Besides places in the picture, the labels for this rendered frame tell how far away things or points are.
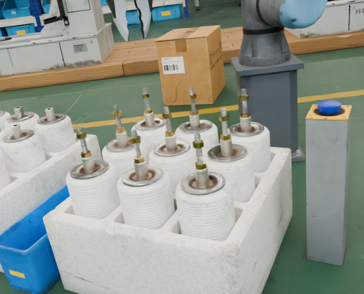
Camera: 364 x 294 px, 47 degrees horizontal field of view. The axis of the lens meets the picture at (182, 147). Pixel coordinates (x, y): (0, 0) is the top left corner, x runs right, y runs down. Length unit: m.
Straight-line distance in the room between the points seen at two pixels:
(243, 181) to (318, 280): 0.25
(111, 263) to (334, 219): 0.43
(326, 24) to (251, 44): 1.60
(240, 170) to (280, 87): 0.51
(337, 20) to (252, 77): 1.66
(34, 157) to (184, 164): 0.42
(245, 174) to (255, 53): 0.51
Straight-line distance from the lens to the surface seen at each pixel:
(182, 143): 0.85
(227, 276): 0.68
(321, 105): 0.77
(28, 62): 2.86
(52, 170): 1.08
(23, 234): 1.00
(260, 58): 1.20
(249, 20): 1.21
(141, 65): 2.62
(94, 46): 2.72
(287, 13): 1.06
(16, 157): 1.07
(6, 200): 1.00
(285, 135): 1.27
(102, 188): 0.78
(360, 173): 1.25
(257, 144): 0.86
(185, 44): 1.84
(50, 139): 1.14
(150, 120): 0.97
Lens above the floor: 0.58
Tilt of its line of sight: 23 degrees down
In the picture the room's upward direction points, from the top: 8 degrees counter-clockwise
